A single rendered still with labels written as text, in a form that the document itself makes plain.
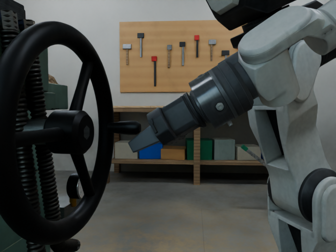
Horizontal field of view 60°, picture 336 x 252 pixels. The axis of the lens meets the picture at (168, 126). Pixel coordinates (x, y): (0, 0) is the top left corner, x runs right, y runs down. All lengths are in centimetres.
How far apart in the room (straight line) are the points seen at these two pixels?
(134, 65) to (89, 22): 81
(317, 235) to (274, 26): 53
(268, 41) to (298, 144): 39
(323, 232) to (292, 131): 25
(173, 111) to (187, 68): 336
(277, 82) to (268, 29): 8
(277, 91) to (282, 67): 4
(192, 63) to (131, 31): 89
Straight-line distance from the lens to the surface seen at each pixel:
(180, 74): 379
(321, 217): 82
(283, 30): 45
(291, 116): 72
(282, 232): 94
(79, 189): 71
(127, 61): 387
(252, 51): 44
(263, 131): 83
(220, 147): 338
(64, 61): 417
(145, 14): 401
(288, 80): 48
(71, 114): 40
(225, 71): 45
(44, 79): 52
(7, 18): 46
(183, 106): 44
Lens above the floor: 84
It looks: 4 degrees down
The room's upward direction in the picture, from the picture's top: straight up
